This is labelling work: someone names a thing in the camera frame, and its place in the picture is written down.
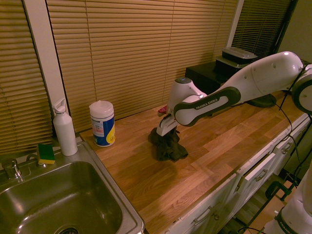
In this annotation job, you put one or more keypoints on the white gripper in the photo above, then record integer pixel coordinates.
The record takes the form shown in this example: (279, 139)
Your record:
(163, 128)

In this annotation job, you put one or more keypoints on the black plastic container with lid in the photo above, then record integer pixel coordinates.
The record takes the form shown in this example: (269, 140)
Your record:
(237, 54)

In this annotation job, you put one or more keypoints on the black round stand base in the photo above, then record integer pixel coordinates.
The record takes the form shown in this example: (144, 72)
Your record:
(263, 100)

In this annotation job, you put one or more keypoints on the green and yellow sponge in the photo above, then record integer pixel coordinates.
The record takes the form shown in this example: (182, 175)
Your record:
(45, 154)

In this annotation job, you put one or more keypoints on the stainless steel sink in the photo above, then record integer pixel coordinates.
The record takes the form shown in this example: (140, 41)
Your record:
(61, 195)

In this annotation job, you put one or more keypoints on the white cabinet drawer front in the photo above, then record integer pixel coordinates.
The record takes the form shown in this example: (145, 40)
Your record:
(259, 174)
(202, 214)
(288, 143)

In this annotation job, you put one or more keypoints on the narrow beige window blind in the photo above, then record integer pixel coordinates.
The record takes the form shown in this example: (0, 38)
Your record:
(19, 80)

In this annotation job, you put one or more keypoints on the disinfecting wipes canister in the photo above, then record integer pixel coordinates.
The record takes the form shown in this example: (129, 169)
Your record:
(102, 124)

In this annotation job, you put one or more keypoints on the dark window blind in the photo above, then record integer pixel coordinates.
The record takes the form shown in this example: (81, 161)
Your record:
(258, 24)

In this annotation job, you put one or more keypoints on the dark green cloth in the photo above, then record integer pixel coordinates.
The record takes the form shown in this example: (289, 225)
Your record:
(168, 148)

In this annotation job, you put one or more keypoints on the wide beige window blind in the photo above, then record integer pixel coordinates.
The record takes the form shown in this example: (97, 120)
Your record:
(136, 53)

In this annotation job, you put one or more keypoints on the black clamp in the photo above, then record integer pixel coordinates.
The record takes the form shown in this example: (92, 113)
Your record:
(280, 190)

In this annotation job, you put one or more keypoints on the black box appliance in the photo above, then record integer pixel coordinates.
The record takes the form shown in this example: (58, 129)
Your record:
(202, 76)

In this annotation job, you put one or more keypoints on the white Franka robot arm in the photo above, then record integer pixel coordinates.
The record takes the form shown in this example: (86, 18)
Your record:
(256, 78)

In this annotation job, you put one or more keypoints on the white spray bottle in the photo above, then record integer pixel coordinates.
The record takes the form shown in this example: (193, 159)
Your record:
(64, 131)

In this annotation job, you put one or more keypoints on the white window frame post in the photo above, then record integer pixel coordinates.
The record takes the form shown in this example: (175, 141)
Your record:
(44, 56)

